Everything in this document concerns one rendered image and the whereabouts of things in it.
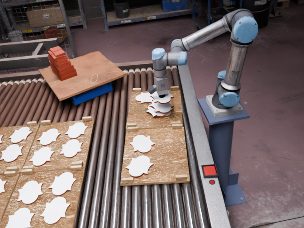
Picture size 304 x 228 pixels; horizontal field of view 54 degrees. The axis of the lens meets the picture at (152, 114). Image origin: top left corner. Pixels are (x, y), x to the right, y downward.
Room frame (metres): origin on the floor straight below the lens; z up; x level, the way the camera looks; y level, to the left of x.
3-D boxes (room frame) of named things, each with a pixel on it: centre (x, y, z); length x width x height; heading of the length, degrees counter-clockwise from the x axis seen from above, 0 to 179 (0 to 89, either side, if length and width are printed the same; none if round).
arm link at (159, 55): (1.53, -0.08, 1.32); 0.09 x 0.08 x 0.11; 81
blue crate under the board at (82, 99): (1.94, 0.47, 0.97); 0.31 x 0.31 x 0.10; 28
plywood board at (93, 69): (2.01, 0.49, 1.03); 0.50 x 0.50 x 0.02; 28
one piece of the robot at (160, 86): (1.53, -0.05, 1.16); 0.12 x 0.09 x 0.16; 101
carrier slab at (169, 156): (1.18, 0.01, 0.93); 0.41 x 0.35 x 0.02; 175
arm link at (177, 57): (1.53, -0.18, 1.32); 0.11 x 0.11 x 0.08; 81
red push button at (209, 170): (1.02, -0.26, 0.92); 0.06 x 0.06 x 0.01; 88
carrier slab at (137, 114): (1.60, -0.03, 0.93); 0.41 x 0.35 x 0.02; 174
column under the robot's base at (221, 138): (1.60, -0.48, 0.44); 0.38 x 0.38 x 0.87; 5
